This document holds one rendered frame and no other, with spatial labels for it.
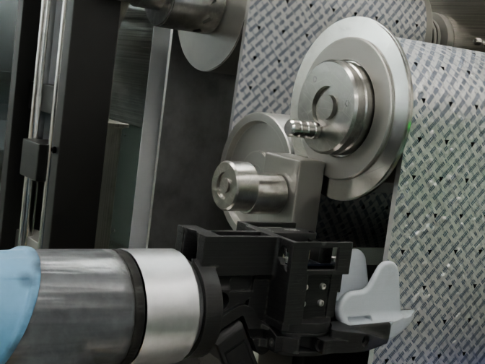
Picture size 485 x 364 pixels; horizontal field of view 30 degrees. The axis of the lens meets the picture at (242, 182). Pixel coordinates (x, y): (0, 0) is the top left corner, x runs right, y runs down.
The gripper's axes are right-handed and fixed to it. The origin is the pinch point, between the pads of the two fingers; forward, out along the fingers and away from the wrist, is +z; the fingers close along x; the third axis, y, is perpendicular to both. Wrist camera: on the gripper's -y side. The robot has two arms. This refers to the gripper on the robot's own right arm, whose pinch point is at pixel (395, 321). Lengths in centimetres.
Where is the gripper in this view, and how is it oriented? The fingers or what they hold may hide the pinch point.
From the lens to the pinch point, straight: 73.4
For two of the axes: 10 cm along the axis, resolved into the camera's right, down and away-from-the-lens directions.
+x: -5.4, -1.7, 8.2
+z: 8.3, 0.4, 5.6
